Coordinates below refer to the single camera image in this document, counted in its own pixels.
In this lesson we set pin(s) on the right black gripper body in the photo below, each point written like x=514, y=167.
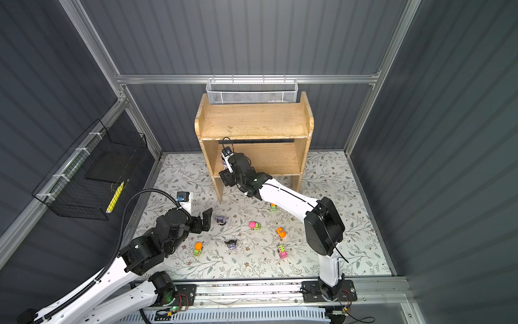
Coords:
x=232, y=179

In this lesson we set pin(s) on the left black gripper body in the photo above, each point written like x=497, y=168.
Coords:
x=193, y=226

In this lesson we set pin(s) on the black purple toy figure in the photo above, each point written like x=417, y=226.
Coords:
x=231, y=244

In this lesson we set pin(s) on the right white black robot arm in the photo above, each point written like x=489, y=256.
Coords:
x=323, y=225

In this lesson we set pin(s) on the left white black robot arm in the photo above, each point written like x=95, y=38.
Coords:
x=142, y=254

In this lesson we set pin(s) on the wooden two-tier shelf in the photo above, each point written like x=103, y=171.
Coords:
x=275, y=136

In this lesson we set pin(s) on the light purple toy figure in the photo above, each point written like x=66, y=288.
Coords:
x=220, y=220

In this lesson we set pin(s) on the orange green toy car near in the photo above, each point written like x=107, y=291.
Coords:
x=197, y=249

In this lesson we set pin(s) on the floral patterned table mat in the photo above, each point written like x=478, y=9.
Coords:
x=327, y=174

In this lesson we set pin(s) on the pink green toy car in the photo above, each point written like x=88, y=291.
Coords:
x=254, y=225

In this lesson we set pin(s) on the yellow green marker strip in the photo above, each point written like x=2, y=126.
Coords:
x=115, y=198

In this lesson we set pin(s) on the pink green toy bus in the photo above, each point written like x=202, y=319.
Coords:
x=282, y=251

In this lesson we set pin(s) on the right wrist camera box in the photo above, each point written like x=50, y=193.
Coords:
x=227, y=157

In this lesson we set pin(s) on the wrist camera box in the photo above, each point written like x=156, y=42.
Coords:
x=183, y=198
x=227, y=157

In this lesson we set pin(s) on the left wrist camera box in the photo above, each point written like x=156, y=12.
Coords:
x=183, y=198

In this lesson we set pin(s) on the white wire mesh basket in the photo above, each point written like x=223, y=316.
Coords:
x=241, y=93

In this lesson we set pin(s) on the white ventilated cable duct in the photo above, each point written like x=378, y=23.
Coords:
x=292, y=314

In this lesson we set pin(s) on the black wire wall basket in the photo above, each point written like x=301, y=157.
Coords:
x=84, y=185

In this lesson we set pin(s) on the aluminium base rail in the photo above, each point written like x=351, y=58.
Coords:
x=289, y=292

